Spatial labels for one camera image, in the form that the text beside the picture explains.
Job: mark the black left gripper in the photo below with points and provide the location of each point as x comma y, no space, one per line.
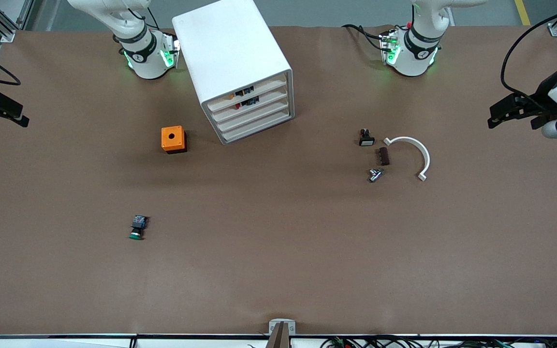
544,91

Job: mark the green head push button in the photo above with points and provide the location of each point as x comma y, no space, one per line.
138,223

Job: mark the white plastic cabinet drawer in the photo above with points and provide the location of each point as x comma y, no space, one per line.
259,125
271,112
271,101
271,89

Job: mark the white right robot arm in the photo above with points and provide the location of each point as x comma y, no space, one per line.
145,63

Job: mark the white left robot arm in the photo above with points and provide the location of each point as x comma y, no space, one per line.
411,58

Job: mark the black white push button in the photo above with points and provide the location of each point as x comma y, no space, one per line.
366,140

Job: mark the white drawer cabinet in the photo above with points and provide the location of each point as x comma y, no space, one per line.
230,48

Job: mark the orange head push button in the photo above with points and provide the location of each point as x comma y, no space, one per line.
244,90

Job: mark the red head push button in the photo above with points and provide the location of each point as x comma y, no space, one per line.
250,101

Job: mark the brown terminal block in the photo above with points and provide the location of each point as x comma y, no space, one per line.
382,156

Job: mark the brown table cover mat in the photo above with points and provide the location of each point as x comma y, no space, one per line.
278,241

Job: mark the white curved plastic bracket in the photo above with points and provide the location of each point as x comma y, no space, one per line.
426,157

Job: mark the silver key switch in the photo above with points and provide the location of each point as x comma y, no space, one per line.
375,176

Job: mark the orange button enclosure box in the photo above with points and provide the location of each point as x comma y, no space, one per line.
172,137

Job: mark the grey metal mount bracket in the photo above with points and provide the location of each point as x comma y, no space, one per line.
282,326

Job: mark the brown camera post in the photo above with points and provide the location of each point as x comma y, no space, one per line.
280,340

